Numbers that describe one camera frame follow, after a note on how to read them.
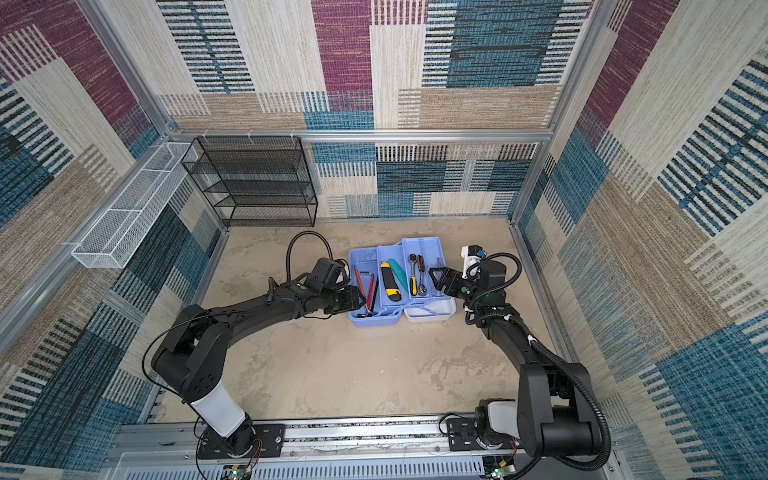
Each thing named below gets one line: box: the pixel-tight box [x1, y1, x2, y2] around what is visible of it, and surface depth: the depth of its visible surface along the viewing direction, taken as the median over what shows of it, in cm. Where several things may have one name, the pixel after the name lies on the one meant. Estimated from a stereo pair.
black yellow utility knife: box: [380, 259, 402, 302], surface depth 95 cm
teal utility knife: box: [388, 258, 409, 292], surface depth 98 cm
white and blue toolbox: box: [348, 236, 457, 328], surface depth 94 cm
